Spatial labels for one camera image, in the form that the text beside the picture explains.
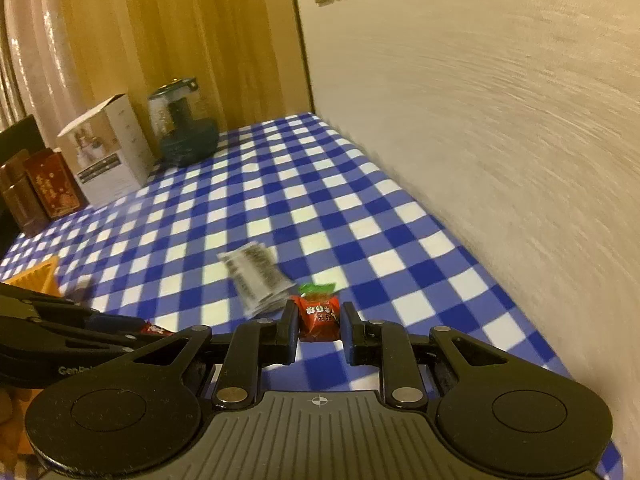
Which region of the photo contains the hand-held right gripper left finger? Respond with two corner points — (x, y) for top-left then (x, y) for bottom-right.
(124, 300), (301, 410)

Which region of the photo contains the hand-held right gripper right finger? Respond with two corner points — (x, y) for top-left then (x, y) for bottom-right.
(340, 302), (501, 409)

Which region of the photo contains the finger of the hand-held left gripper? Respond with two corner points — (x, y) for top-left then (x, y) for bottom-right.
(65, 331), (175, 357)
(75, 307), (151, 334)

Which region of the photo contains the red snack packet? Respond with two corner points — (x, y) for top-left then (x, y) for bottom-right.
(292, 294), (342, 343)
(140, 320), (176, 338)

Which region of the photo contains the orange plastic tray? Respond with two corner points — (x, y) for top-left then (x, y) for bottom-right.
(2, 255), (63, 298)

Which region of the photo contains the silver snack packet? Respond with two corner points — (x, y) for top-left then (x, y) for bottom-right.
(217, 241), (297, 318)

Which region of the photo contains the blue checkered tablecloth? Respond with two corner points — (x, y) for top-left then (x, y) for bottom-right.
(0, 112), (626, 480)

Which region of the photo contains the brown metal tin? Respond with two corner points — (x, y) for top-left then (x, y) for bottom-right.
(0, 149), (51, 238)

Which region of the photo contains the red patterned box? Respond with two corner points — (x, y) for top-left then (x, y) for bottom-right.
(24, 149), (91, 220)

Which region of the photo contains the white product box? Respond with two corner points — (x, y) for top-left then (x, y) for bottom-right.
(56, 93), (153, 208)

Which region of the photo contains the glass jar with green lid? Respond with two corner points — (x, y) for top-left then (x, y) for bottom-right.
(147, 76), (219, 167)

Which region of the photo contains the beige curtain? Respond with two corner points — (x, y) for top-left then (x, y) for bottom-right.
(0, 0), (76, 133)

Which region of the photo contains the wooden panel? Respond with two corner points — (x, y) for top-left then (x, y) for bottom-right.
(57, 0), (313, 131)

